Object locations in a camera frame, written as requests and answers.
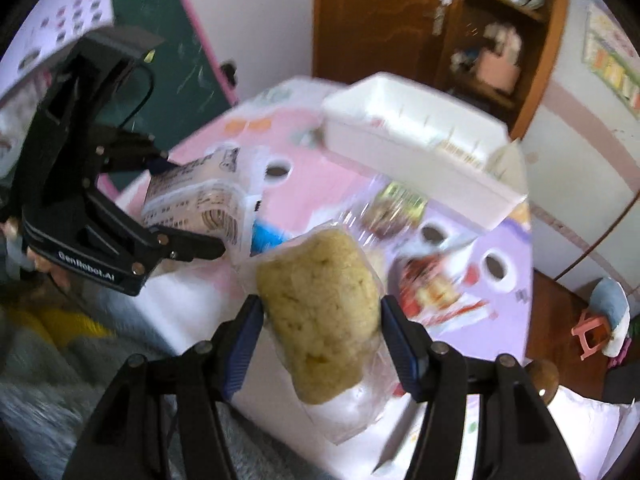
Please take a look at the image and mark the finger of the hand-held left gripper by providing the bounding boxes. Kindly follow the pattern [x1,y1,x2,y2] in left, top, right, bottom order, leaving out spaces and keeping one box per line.
[97,130,171,173]
[134,226,227,275]

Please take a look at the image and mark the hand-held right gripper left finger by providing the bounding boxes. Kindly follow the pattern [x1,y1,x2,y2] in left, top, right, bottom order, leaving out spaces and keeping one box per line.
[62,295,266,480]

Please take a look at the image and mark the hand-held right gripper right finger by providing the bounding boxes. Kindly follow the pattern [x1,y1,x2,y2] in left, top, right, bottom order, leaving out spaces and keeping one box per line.
[380,295,583,480]

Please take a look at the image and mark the white printed snack packet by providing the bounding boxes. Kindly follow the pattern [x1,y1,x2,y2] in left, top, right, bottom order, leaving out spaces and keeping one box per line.
[140,145,266,261]

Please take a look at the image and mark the nut cake red-edged wrapper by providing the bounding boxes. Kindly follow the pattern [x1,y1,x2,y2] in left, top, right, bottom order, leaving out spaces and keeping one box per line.
[395,252,493,336]

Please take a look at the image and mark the yellow rice cake packet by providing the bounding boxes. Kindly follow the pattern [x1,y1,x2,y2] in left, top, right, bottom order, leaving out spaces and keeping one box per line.
[235,220,401,446]

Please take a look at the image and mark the white plastic bin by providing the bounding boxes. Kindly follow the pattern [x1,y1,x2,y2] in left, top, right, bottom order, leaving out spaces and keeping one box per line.
[320,72,531,226]

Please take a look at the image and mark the person's left hand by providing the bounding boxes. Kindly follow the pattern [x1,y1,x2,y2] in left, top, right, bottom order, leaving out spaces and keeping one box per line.
[0,219,69,287]

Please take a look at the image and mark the blue snack packet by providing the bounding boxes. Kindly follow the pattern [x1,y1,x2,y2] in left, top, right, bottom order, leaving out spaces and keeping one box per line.
[250,220,293,256]

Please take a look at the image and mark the round cookie clear wrapper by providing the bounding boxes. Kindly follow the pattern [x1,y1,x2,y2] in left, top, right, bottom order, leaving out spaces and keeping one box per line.
[350,200,416,246]

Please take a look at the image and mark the green snack packet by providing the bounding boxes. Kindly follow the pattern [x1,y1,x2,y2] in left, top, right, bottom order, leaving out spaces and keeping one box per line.
[377,180,431,223]

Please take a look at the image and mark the yellow cloth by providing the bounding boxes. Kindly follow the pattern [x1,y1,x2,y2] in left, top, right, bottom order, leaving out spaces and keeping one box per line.
[5,305,113,348]

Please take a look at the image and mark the pink stool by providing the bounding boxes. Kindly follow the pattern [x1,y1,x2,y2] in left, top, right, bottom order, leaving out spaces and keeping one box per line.
[571,310,613,361]

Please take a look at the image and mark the white bedding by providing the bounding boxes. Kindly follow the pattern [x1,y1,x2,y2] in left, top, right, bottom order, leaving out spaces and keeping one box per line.
[547,387,638,480]

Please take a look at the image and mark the grey blanket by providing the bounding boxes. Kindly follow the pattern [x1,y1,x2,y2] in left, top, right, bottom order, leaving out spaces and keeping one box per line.
[0,330,176,480]

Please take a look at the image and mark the blue plush pillow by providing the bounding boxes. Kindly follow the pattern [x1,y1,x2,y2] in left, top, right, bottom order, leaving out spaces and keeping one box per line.
[590,277,631,358]

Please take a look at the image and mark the pink box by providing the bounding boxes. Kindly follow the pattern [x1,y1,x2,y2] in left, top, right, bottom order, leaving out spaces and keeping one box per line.
[475,52,521,93]

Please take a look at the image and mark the small shelf figurines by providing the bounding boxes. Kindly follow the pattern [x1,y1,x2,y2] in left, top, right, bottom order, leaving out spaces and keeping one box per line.
[450,47,481,73]

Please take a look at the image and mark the white toy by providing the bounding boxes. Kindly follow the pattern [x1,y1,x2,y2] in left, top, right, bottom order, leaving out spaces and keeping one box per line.
[482,22,523,58]

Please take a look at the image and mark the wooden shelf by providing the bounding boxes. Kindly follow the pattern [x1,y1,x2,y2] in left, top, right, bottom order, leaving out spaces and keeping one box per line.
[435,0,571,141]

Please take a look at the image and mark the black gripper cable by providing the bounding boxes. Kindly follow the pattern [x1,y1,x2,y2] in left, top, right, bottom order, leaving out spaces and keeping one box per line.
[117,62,156,133]

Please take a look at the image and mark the green chalkboard pink frame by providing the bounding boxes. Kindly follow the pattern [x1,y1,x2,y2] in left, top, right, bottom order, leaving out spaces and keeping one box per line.
[107,0,238,196]

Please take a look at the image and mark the wooden bed post knob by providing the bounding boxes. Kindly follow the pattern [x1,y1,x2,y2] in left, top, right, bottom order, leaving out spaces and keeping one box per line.
[525,360,560,406]

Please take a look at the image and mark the white wall poster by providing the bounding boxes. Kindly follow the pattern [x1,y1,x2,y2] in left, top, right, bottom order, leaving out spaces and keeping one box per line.
[0,0,118,96]

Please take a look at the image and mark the black wall cable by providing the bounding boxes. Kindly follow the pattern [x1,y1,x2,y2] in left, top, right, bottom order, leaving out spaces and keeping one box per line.
[555,200,633,281]

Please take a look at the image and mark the metal door handle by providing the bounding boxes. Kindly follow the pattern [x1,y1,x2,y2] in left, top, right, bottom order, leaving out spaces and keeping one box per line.
[432,0,453,36]

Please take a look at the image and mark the colourful wall poster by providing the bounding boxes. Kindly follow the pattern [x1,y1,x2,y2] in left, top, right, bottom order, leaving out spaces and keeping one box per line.
[582,2,640,121]

